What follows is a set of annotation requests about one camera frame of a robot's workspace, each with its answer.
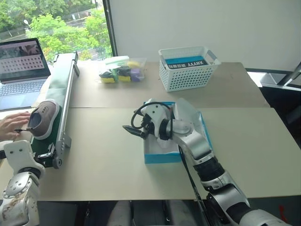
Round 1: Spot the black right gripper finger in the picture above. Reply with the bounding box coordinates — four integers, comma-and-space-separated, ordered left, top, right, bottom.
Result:
122, 125, 143, 135
128, 130, 148, 140

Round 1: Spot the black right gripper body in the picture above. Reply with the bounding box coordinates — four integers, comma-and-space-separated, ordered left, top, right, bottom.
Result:
140, 113, 155, 139

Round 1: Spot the blue shoebox with white inside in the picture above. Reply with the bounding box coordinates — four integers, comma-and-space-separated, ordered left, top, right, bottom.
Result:
143, 97, 214, 164

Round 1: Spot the person's bare hand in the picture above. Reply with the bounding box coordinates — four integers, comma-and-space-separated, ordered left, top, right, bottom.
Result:
0, 111, 31, 142

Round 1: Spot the white paper filler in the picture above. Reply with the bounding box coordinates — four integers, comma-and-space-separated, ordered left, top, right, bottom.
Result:
157, 137, 178, 153

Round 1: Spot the clear bag of colourful items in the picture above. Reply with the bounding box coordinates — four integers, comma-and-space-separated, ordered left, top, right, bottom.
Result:
97, 57, 148, 85

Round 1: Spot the white perforated plastic basket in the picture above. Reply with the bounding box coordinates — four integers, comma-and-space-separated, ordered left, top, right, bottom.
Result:
158, 46, 222, 93

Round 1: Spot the pale green foam sheet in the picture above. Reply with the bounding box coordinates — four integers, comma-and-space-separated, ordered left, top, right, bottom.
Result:
103, 56, 130, 67

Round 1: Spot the blue and black flat box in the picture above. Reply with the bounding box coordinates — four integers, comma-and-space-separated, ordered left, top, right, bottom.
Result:
164, 56, 208, 71

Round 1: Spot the grey canvas shoe white sole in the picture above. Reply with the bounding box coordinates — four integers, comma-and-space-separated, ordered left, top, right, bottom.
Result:
25, 99, 61, 140

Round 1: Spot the silver laptop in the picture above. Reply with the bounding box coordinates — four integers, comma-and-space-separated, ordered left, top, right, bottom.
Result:
0, 37, 52, 112

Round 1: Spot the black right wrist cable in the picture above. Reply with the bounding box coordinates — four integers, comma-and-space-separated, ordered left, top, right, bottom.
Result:
130, 101, 174, 142

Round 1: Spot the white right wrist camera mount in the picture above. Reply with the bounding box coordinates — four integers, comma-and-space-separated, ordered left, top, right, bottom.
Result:
140, 101, 170, 139

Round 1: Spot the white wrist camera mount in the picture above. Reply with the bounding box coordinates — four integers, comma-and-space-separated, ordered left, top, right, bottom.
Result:
3, 139, 46, 174
140, 101, 170, 139

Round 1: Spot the black strap along right arm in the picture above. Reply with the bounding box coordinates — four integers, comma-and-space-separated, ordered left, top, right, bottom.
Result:
178, 145, 210, 226

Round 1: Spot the green conveyor belt aluminium frame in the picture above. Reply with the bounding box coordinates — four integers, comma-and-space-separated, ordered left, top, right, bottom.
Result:
30, 51, 80, 170

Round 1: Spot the black window frame post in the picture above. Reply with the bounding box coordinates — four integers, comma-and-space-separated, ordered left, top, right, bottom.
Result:
103, 0, 119, 58

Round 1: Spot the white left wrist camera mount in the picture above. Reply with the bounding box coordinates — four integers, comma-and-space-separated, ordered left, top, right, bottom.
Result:
3, 139, 46, 174

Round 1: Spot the black chair with metal frame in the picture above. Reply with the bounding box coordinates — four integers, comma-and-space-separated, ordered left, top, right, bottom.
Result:
258, 63, 301, 129

